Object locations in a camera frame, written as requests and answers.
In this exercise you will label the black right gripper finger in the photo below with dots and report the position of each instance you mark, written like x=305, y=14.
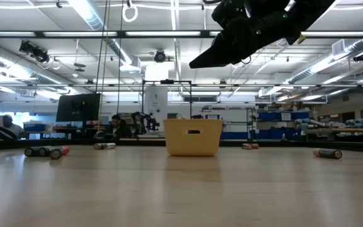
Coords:
x=213, y=47
x=222, y=58

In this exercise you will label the yellow plastic bin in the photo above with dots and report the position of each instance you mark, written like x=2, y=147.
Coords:
x=194, y=143

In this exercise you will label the silver and black battery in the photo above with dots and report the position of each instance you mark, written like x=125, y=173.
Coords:
x=109, y=145

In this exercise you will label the black background robot arm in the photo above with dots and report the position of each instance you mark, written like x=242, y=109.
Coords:
x=143, y=121

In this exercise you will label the light blue robot arm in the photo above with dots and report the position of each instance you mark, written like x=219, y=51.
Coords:
x=307, y=122
x=362, y=123

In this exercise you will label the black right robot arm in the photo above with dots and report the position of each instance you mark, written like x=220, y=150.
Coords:
x=307, y=9

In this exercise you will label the blue storage bin row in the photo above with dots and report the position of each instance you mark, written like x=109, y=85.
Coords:
x=263, y=135
x=269, y=116

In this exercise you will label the white ceiling box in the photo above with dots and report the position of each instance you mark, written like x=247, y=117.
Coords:
x=130, y=68

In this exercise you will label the white air vent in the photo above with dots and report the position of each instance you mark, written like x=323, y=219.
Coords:
x=339, y=47

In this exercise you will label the black ceiling fixture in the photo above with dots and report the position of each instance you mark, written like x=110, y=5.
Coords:
x=361, y=57

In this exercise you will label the person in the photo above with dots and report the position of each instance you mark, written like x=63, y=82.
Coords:
x=13, y=129
x=120, y=129

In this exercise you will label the wooden workbench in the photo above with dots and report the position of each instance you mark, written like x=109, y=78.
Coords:
x=351, y=130

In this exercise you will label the black computer monitor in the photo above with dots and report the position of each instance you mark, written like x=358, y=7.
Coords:
x=77, y=107

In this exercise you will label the blue crate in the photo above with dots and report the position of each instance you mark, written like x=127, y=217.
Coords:
x=35, y=127

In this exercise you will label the thin black light rail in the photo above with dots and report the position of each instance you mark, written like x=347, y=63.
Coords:
x=216, y=85

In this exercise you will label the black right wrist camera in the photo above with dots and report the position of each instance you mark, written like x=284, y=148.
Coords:
x=228, y=14

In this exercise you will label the black dome camera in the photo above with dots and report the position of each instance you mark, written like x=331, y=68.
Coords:
x=160, y=56

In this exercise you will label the silver ventilation duct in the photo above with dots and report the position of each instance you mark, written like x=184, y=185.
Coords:
x=11, y=61
x=314, y=67
x=90, y=17

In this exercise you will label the black table edge rail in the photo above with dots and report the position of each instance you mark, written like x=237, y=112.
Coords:
x=143, y=142

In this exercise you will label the black ceiling camera rig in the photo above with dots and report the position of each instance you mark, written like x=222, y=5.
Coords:
x=35, y=52

